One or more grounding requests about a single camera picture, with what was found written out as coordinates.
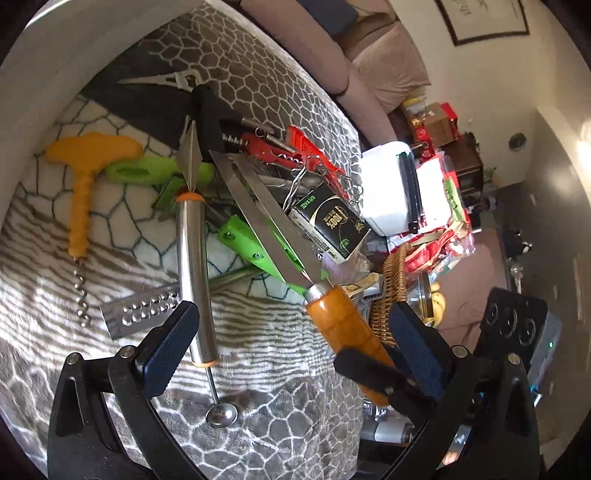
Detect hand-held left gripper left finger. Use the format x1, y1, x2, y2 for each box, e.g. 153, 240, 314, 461
47, 300, 206, 480

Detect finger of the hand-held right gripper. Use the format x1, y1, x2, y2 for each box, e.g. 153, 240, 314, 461
333, 348, 437, 418

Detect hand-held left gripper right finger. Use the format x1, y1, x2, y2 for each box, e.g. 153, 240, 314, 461
383, 300, 541, 480

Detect wooden handled steel peeler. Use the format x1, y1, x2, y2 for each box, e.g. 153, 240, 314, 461
210, 150, 399, 408

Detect steel fruit carving tool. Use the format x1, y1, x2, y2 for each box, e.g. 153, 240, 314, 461
174, 122, 239, 428

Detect black carton with gold print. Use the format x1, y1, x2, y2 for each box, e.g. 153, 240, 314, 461
288, 185, 375, 265

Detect white cardboard box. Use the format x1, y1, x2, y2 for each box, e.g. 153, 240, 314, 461
0, 0, 227, 222

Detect perforated steel grater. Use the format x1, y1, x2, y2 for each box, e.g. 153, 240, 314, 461
99, 265, 264, 341

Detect yellow fruit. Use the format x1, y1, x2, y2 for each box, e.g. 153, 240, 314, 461
427, 293, 450, 322

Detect glass jar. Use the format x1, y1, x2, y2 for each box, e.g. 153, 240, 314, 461
407, 272, 445, 324

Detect wicker basket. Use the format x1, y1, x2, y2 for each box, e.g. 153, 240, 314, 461
369, 242, 416, 348

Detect green plastic peeler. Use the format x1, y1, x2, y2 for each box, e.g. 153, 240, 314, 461
217, 215, 324, 296

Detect pile of red snack packets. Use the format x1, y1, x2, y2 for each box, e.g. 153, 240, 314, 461
392, 154, 477, 280

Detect dark wooden cabinet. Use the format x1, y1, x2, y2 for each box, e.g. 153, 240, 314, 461
443, 134, 486, 208

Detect white tissue box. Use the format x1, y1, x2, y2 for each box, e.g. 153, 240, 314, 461
359, 142, 424, 237

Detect stack of red cardboard boxes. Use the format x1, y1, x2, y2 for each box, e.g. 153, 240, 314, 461
399, 95, 462, 145

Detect red spring tool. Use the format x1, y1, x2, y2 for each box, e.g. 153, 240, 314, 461
240, 124, 338, 172

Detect steel pliers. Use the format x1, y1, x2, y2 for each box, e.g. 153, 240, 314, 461
115, 69, 204, 100

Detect grey patterned blanket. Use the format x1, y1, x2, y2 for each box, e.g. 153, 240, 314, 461
0, 0, 389, 480

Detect brown sofa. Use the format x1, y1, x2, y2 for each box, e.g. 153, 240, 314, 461
240, 0, 431, 139

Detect dark blue cushion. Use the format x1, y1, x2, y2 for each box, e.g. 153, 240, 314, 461
295, 0, 362, 27

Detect yellow handled corkscrew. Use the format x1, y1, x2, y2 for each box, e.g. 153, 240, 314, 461
45, 131, 144, 328

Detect wire whisk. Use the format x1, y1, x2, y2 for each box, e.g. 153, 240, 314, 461
284, 165, 366, 214

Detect black handled tool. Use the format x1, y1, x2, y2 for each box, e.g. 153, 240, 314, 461
191, 85, 243, 163

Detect framed wall picture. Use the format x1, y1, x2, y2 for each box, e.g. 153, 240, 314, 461
434, 0, 530, 47

